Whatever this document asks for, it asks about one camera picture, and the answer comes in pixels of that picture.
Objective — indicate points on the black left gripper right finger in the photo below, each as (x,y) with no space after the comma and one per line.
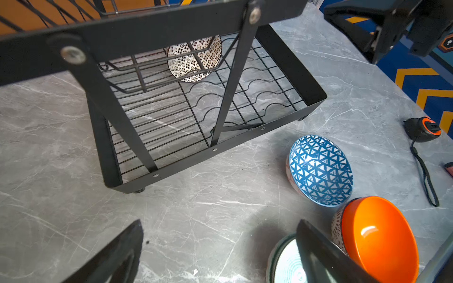
(323,261)

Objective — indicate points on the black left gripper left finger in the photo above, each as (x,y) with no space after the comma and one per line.
(117,262)

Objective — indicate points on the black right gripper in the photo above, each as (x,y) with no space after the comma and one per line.
(377,26)

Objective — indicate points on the green spiral bowl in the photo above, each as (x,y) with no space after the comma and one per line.
(284,263)

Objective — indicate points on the blue triangle patterned bowl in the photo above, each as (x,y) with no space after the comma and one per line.
(317,169)

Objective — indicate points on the brown patterned bowl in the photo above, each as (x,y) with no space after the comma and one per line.
(195,61)

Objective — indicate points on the orange bowl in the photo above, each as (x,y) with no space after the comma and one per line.
(373,232)

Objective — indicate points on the black wire dish rack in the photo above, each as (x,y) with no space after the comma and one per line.
(147,124)

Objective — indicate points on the pink handled screwdriver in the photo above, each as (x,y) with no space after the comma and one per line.
(449,168)

